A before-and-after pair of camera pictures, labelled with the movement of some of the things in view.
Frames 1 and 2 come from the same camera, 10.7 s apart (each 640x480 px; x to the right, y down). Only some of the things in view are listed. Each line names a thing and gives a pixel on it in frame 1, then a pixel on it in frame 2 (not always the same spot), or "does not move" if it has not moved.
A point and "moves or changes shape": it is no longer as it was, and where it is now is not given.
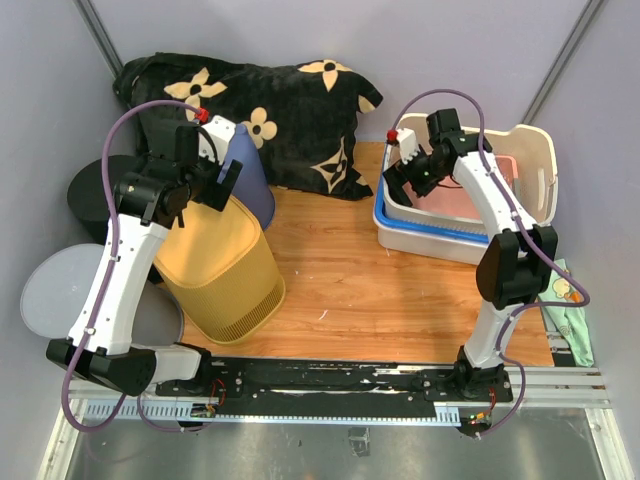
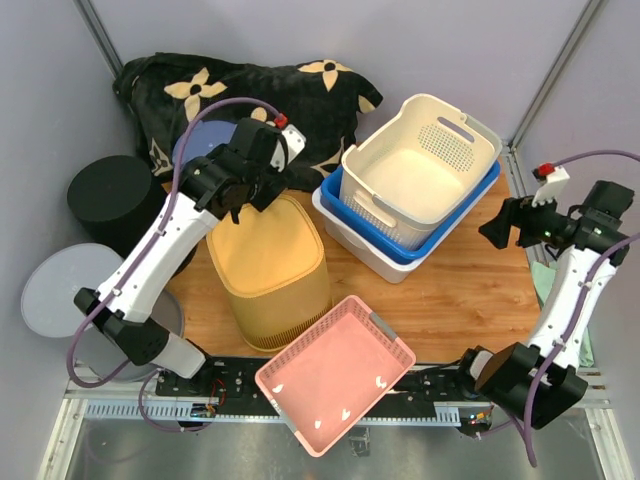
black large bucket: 86,193 does not move
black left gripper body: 202,180 to 268,183
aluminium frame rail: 99,35 does not move
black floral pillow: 304,117 does not move
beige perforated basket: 531,149 to 417,172
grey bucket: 57,285 does not move
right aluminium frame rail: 589,13 does not move
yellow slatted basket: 220,271 moves or changes shape
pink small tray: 449,198 to 335,376
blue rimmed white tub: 415,237 to 370,249
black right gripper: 395,180 to 498,229
